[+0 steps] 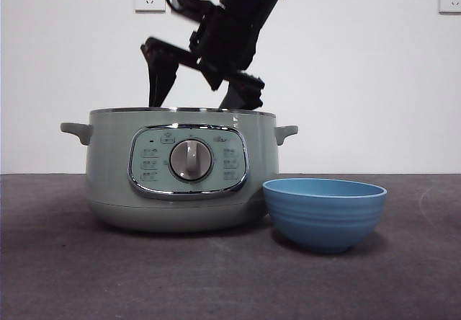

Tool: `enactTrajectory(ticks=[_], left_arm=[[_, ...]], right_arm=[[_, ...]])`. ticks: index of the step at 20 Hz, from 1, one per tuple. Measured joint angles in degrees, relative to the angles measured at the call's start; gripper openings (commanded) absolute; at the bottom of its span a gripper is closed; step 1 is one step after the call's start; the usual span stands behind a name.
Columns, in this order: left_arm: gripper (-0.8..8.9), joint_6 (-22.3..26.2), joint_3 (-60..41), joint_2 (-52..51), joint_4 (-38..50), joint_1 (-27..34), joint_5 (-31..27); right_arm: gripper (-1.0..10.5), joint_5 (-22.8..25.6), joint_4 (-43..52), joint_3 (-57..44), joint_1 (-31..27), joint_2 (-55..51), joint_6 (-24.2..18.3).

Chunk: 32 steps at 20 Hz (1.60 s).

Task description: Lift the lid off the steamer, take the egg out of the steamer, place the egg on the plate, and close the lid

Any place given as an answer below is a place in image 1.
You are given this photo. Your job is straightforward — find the pale green electric steamer pot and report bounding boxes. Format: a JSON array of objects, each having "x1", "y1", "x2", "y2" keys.
[{"x1": 60, "y1": 107, "x2": 299, "y2": 234}]

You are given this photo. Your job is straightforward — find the blue ribbed bowl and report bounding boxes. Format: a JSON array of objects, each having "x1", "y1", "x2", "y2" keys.
[{"x1": 261, "y1": 177, "x2": 388, "y2": 255}]

